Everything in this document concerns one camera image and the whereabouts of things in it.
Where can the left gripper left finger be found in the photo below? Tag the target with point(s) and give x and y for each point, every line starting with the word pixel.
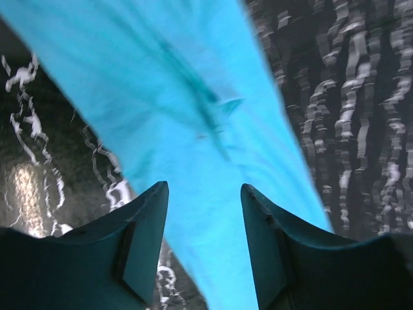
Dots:
pixel 109 263

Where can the cyan t shirt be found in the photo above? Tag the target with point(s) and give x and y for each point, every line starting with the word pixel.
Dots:
pixel 180 91

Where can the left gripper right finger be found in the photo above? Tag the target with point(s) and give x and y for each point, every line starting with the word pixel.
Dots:
pixel 297 265

